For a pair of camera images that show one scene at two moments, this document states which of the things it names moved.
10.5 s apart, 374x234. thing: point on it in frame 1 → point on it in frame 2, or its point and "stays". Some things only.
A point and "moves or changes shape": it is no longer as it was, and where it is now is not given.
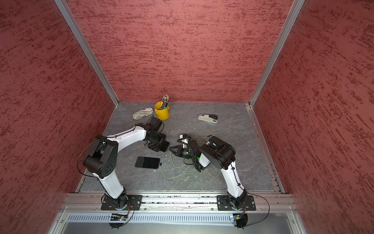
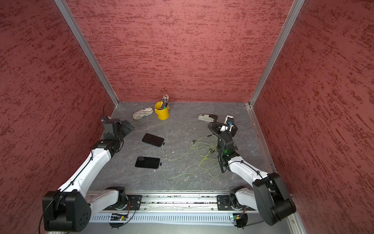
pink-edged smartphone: x=148 y=162 stays
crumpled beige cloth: x=142 y=113 stays
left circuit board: x=117 y=217 stays
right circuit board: x=236 y=216 stays
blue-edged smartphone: x=163 y=146 moves or changes shape
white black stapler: x=212 y=118 stays
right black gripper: x=179 y=151 → x=233 y=131
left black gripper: x=154 y=146 → x=125 y=128
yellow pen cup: x=163 y=114 stays
